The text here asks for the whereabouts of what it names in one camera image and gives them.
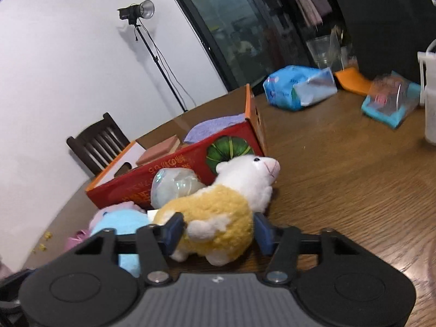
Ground red cardboard box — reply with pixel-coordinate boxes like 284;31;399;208
86;84;266;209

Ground studio light on stand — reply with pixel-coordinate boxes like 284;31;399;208
117;0;196;113

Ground light blue plush toy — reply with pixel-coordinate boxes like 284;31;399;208
90;208;155;278

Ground blue tissue pack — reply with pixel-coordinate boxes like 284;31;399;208
263;65;338;111

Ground orange cloth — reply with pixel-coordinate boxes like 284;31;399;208
334;67;372;96

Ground black sliding door frame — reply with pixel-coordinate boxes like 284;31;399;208
176;0;345;95

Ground yellow white plush sheep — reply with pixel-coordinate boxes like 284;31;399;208
152;154;280;267

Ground teal packaged snack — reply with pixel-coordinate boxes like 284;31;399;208
361;72;420;129

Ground purple knitted cloth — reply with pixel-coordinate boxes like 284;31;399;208
183;114;245;144

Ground purple satin bow cloth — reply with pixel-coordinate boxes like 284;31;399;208
64;202;149;252

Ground black shopping bag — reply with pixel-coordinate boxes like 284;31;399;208
337;0;435;82

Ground clear glass cup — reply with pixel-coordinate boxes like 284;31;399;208
306;33;343;72

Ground yellow flower bits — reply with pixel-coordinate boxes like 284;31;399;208
32;231;53;254

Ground white spray bottle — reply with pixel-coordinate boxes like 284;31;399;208
417;40;436;146

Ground dark wooden chair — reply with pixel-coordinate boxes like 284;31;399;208
66;112;130;176

